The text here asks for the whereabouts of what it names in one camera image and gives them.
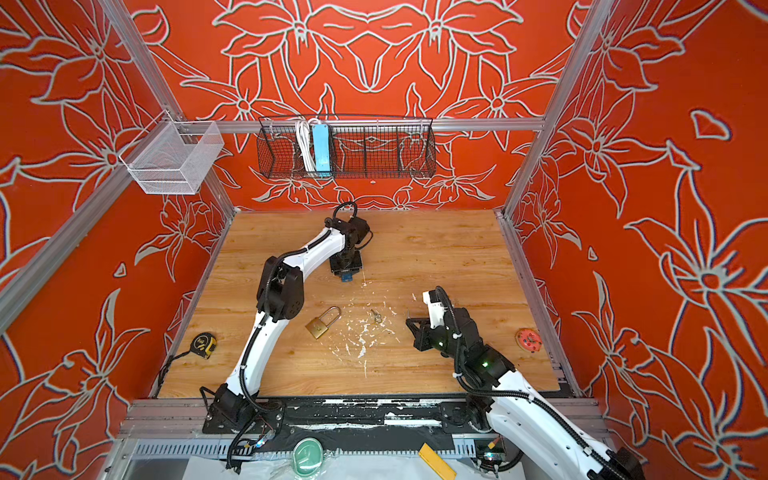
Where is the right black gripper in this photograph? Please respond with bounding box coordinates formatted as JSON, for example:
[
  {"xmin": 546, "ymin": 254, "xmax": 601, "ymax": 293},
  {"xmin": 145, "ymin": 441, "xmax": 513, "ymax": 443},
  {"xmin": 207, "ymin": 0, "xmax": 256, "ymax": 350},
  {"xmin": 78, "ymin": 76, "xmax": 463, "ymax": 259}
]
[{"xmin": 404, "ymin": 317, "xmax": 469, "ymax": 367}]

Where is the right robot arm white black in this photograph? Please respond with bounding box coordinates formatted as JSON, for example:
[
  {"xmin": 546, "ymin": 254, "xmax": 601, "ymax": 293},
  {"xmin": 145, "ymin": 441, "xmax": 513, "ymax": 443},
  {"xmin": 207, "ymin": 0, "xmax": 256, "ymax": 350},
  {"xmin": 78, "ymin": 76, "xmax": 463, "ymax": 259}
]
[{"xmin": 406, "ymin": 286, "xmax": 645, "ymax": 479}]

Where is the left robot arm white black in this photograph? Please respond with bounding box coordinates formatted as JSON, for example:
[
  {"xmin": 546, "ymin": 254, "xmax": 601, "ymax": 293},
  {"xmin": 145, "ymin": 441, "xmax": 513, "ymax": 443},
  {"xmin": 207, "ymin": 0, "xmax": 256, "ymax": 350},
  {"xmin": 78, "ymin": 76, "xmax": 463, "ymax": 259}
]
[{"xmin": 204, "ymin": 201, "xmax": 373, "ymax": 433}]

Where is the large brass padlock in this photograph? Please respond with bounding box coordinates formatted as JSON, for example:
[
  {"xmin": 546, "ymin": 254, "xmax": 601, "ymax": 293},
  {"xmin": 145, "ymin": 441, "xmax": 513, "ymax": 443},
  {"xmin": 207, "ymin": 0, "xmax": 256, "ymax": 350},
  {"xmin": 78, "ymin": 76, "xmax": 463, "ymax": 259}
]
[{"xmin": 305, "ymin": 306, "xmax": 342, "ymax": 339}]

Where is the red round object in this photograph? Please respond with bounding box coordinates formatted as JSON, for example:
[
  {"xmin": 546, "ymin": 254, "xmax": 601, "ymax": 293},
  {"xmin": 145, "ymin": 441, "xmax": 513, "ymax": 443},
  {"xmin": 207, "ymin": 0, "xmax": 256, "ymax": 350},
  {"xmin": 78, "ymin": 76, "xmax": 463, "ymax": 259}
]
[{"xmin": 515, "ymin": 328, "xmax": 543, "ymax": 353}]

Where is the light blue box in basket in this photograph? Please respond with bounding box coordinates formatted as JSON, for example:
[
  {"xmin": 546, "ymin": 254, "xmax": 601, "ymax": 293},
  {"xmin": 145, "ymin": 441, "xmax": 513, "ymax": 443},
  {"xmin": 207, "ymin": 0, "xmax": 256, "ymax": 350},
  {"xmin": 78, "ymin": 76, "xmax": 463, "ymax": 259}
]
[{"xmin": 312, "ymin": 123, "xmax": 331, "ymax": 177}]

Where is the yellow flat block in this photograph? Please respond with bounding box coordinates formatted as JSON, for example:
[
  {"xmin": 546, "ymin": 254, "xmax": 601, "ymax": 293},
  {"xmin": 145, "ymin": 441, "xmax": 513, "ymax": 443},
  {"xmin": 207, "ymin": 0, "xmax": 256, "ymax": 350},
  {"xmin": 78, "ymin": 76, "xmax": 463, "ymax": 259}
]
[{"xmin": 418, "ymin": 443, "xmax": 457, "ymax": 480}]

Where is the green tape roll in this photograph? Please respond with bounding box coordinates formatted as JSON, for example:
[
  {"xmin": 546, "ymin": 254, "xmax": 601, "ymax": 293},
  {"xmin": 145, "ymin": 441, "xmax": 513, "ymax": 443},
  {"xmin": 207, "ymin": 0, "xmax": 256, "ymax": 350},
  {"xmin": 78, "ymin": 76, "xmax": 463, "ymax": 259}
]
[{"xmin": 291, "ymin": 438, "xmax": 325, "ymax": 478}]

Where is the yellow black tape measure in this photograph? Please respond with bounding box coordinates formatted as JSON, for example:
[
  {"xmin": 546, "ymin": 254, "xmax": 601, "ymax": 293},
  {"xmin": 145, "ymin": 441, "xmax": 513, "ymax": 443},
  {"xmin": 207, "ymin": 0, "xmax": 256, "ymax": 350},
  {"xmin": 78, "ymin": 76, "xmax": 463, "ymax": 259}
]
[{"xmin": 189, "ymin": 332, "xmax": 217, "ymax": 359}]

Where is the clear plastic bin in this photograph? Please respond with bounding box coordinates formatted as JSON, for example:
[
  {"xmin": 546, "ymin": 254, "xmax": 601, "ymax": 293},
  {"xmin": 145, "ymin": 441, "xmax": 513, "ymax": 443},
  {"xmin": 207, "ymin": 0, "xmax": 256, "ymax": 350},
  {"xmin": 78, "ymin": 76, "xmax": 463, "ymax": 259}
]
[{"xmin": 122, "ymin": 122, "xmax": 224, "ymax": 195}]

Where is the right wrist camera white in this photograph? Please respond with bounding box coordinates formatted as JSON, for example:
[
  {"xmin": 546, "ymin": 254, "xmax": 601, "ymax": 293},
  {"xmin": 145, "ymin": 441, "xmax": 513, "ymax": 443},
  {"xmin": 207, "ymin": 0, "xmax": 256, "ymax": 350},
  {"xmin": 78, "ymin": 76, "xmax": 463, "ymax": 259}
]
[{"xmin": 423, "ymin": 290, "xmax": 447, "ymax": 329}]

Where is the black wire basket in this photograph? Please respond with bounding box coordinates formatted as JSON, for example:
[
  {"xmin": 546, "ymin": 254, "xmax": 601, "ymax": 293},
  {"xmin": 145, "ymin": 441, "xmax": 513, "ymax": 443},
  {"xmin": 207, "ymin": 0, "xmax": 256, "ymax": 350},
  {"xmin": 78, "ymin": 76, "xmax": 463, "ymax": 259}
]
[{"xmin": 256, "ymin": 114, "xmax": 437, "ymax": 180}]

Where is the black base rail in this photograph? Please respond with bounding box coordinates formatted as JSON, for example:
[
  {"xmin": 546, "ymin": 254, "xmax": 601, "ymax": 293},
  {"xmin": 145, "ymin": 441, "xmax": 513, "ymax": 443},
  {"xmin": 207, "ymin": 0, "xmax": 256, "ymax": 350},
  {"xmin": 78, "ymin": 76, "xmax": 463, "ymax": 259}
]
[{"xmin": 202, "ymin": 394, "xmax": 500, "ymax": 456}]

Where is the white cable bundle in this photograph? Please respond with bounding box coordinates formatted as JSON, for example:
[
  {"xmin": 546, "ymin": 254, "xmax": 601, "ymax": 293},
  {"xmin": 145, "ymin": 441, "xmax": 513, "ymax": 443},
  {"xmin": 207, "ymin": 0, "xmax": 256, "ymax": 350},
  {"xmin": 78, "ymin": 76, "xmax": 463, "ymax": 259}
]
[{"xmin": 295, "ymin": 119, "xmax": 318, "ymax": 174}]

